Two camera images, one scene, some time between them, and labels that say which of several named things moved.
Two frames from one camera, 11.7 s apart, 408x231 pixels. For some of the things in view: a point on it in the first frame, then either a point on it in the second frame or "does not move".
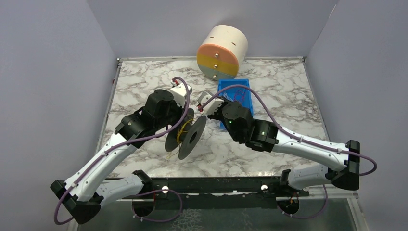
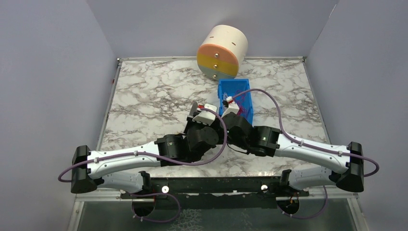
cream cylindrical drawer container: x=222 y=50 does not move
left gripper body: x=180 y=112 → x=192 y=111
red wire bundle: x=238 y=94 does not move
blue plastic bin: x=239 y=94 does not move
